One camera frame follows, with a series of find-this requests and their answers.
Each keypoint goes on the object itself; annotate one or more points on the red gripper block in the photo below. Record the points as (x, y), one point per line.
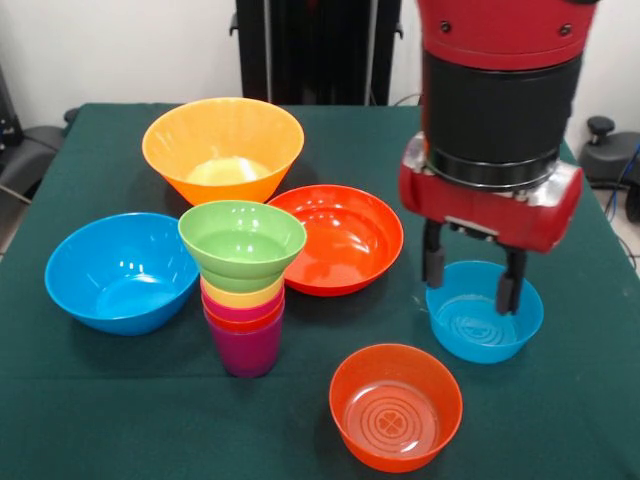
(500, 220)

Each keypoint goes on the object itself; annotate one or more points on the small blue plastic bowl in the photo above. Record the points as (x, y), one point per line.
(480, 330)

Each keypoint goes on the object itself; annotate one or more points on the small orange-red ringed bowl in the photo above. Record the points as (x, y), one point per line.
(395, 375)

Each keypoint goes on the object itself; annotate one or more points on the wide orange-red shallow bowl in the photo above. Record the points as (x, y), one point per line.
(350, 240)

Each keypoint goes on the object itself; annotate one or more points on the orange-red plastic cup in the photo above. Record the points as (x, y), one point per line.
(245, 326)

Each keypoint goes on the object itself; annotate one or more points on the green plastic bowl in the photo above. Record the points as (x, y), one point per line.
(240, 240)

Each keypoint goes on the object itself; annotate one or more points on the magenta-red plastic cup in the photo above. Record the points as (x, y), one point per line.
(240, 314)

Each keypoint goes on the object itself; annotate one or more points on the purple plastic cup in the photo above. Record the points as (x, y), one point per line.
(245, 355)

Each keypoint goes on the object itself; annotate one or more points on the large orange plastic bowl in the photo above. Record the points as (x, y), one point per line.
(220, 140)

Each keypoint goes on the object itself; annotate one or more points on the large blue plastic bowl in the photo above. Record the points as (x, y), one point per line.
(125, 275)

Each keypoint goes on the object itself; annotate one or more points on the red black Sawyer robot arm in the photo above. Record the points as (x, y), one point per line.
(500, 90)

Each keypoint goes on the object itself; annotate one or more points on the dark green table cloth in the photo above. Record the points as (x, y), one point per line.
(550, 400)

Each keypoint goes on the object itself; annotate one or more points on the black rounded floor base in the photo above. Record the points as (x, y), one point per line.
(607, 155)
(30, 150)

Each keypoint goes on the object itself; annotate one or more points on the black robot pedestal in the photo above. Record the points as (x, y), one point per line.
(310, 50)

